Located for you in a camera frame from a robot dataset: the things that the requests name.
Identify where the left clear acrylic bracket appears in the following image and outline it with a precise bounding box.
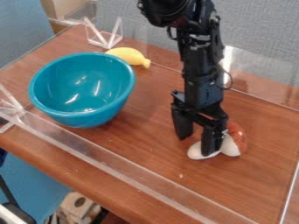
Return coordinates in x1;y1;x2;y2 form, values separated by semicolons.
0;84;26;134

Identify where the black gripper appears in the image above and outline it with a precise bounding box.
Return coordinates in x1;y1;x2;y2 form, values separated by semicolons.
171;90;228;157

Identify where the black cable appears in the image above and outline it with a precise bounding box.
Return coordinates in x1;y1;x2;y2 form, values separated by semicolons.
214;62;234;91

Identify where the clear acrylic triangular bracket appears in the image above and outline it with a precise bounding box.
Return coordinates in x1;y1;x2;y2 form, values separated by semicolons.
83;17;123;50

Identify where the clear acrylic barrier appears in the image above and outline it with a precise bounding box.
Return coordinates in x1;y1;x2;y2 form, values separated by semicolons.
150;34;299;112
15;110;256;224

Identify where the yellow toy banana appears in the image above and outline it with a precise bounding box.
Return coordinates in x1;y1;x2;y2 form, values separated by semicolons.
107;47;151;68

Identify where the white red toy mushroom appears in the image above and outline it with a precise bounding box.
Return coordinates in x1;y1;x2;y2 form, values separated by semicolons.
187;121;248;160

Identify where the rear clear acrylic barrier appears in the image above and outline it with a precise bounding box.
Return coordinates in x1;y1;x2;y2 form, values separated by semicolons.
150;34;299;112

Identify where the beige block with hole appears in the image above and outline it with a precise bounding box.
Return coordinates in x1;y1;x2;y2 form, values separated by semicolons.
58;192;102;224

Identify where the blue plastic bowl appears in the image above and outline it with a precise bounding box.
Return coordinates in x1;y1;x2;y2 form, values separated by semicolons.
28;52;136;129

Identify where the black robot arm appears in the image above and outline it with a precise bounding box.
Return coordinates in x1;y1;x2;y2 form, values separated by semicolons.
136;0;228;158

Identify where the front clear acrylic barrier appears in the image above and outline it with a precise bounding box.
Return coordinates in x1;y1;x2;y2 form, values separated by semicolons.
15;110;256;224

